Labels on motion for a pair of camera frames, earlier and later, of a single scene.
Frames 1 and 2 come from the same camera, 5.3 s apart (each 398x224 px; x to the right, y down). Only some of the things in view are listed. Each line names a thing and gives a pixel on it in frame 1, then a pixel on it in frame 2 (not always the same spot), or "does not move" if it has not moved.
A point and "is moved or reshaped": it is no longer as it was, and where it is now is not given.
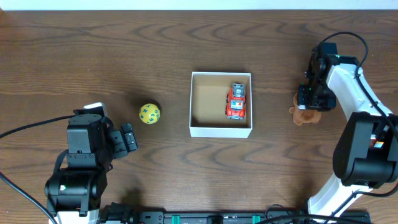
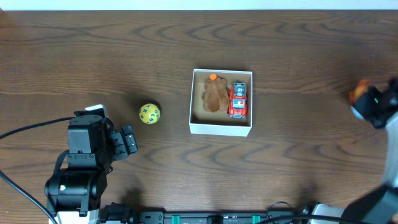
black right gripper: (304, 102) -> (360, 106)
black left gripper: (117, 143) does not move
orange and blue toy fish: (374, 142) is moved or reshaped
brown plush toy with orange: (303, 116) -> (216, 92)
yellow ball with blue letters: (149, 114) does not move
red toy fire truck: (236, 102) does not move
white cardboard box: (208, 102) does not move
